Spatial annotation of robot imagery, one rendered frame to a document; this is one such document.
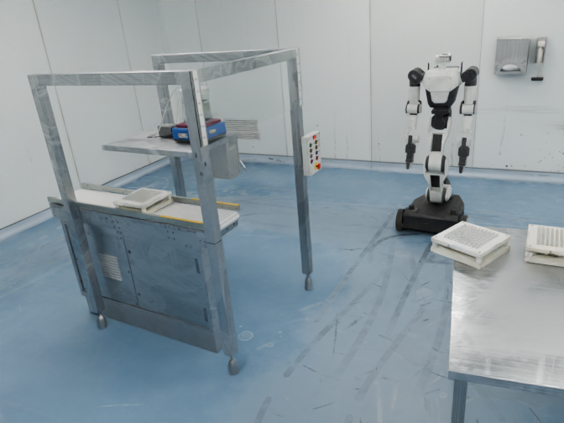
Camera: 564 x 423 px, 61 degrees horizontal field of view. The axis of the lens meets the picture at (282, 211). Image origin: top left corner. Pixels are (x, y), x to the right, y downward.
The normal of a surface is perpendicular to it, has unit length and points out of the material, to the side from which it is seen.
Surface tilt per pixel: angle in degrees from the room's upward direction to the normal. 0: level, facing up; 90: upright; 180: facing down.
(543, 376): 0
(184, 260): 90
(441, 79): 90
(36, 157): 90
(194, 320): 90
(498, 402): 0
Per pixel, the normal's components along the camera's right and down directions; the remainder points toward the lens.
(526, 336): -0.08, -0.92
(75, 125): 0.89, 0.11
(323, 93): -0.45, 0.37
